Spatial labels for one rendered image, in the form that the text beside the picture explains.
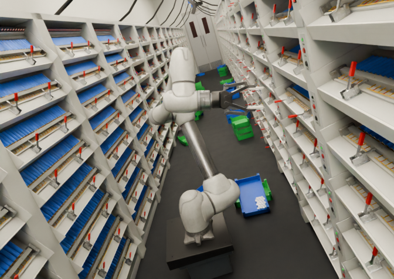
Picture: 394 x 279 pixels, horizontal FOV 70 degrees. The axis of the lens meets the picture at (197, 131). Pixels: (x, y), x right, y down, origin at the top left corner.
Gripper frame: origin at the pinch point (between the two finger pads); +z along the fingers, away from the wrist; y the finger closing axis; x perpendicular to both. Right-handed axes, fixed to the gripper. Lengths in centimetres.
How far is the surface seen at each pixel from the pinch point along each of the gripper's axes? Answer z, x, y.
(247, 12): 10, 105, 48
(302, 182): 35, 39, -61
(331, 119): 18.6, -32.0, -3.1
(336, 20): 9, -53, 26
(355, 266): 34, -28, -65
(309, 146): 25.5, 6.2, -25.4
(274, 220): 21, 54, -97
